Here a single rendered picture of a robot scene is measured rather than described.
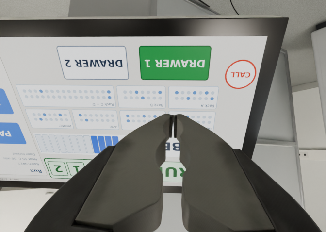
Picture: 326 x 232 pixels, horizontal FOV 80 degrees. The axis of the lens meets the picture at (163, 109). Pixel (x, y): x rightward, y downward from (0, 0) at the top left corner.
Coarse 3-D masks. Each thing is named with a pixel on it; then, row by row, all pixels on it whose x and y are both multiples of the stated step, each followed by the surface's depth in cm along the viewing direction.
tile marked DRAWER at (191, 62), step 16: (144, 48) 25; (160, 48) 25; (176, 48) 25; (192, 48) 25; (208, 48) 25; (144, 64) 26; (160, 64) 26; (176, 64) 26; (192, 64) 26; (208, 64) 26; (144, 80) 27; (160, 80) 27; (176, 80) 27; (192, 80) 27; (208, 80) 27
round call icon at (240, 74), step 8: (232, 64) 26; (240, 64) 26; (248, 64) 26; (256, 64) 26; (224, 72) 26; (232, 72) 26; (240, 72) 26; (248, 72) 26; (256, 72) 26; (224, 80) 27; (232, 80) 27; (240, 80) 27; (248, 80) 27; (224, 88) 27; (232, 88) 27; (240, 88) 27; (248, 88) 27
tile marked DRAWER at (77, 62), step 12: (60, 48) 26; (72, 48) 26; (84, 48) 26; (96, 48) 26; (108, 48) 26; (120, 48) 26; (60, 60) 27; (72, 60) 27; (84, 60) 27; (96, 60) 26; (108, 60) 26; (120, 60) 26; (72, 72) 27; (84, 72) 27; (96, 72) 27; (108, 72) 27; (120, 72) 27
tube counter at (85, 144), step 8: (40, 136) 33; (48, 136) 33; (56, 136) 33; (64, 136) 33; (72, 136) 33; (80, 136) 33; (88, 136) 33; (96, 136) 33; (104, 136) 32; (112, 136) 32; (120, 136) 32; (40, 144) 34; (48, 144) 34; (56, 144) 34; (64, 144) 34; (72, 144) 34; (80, 144) 34; (88, 144) 33; (96, 144) 33; (104, 144) 33; (112, 144) 33; (48, 152) 35; (56, 152) 35; (64, 152) 35; (72, 152) 34; (80, 152) 34; (88, 152) 34; (96, 152) 34
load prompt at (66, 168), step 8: (48, 160) 36; (56, 160) 36; (64, 160) 35; (72, 160) 35; (80, 160) 35; (88, 160) 35; (48, 168) 37; (56, 168) 37; (64, 168) 36; (72, 168) 36; (80, 168) 36; (160, 168) 35; (168, 168) 35; (176, 168) 35; (184, 168) 35; (56, 176) 38; (64, 176) 37; (72, 176) 37; (168, 176) 36; (176, 176) 36
